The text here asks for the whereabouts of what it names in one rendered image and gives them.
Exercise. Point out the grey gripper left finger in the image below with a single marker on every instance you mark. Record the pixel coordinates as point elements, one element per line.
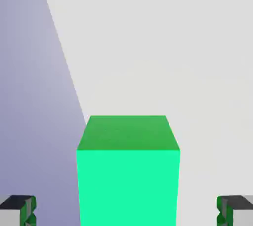
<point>15,208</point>

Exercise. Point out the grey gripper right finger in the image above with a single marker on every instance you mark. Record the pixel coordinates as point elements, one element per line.
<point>235,208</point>

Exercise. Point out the small green cube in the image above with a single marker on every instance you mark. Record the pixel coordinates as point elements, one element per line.
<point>128,180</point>

